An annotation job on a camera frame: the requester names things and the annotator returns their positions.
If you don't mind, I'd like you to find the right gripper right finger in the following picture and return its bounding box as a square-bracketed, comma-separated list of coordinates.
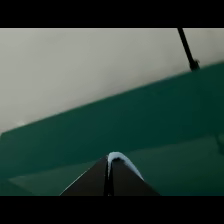
[108, 156, 160, 197]

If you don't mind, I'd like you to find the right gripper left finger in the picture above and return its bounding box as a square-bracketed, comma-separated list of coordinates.
[59, 154, 110, 197]

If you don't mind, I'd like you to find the thin black post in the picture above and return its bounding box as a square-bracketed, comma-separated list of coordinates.
[176, 28, 201, 72]

